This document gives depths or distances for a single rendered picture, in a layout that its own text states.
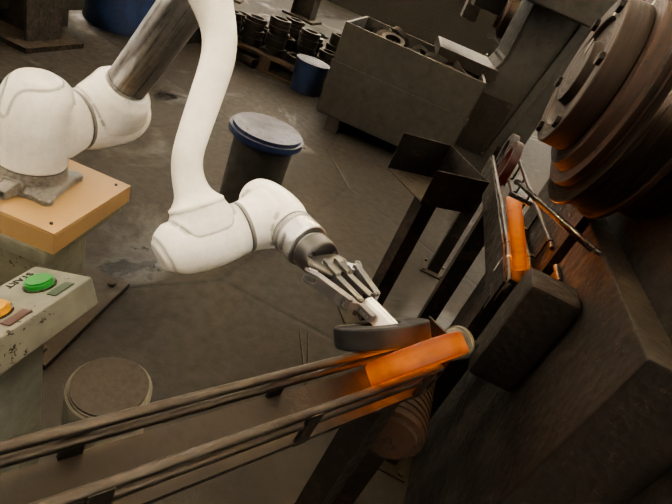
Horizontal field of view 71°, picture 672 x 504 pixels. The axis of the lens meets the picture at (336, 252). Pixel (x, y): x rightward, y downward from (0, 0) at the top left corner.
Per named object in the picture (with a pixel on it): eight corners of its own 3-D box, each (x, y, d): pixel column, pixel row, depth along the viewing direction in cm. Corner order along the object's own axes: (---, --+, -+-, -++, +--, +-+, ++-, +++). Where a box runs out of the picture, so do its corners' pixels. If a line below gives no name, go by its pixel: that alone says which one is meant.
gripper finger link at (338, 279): (328, 257, 84) (322, 258, 83) (367, 296, 77) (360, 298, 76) (322, 275, 86) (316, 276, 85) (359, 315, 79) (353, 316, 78)
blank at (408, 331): (432, 334, 82) (430, 314, 82) (432, 349, 67) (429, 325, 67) (344, 339, 85) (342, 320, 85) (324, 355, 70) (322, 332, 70)
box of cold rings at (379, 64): (440, 149, 422) (485, 61, 381) (436, 180, 351) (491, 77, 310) (334, 101, 423) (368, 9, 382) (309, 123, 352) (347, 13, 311)
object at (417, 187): (373, 294, 206) (451, 145, 169) (395, 339, 187) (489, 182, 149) (330, 290, 197) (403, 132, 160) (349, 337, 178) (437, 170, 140)
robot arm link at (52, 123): (-25, 149, 112) (-26, 57, 102) (48, 139, 128) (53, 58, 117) (22, 182, 109) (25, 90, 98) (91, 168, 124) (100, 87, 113)
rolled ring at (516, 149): (518, 144, 177) (527, 148, 177) (515, 136, 193) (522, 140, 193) (493, 187, 185) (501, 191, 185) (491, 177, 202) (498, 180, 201)
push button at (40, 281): (62, 284, 72) (59, 274, 71) (41, 298, 69) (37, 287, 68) (41, 280, 73) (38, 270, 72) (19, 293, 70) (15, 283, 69)
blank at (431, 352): (385, 384, 80) (378, 364, 81) (473, 351, 76) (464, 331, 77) (359, 391, 65) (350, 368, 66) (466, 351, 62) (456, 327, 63)
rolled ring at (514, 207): (504, 186, 110) (519, 184, 109) (506, 207, 127) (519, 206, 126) (512, 264, 106) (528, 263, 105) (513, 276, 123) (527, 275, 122)
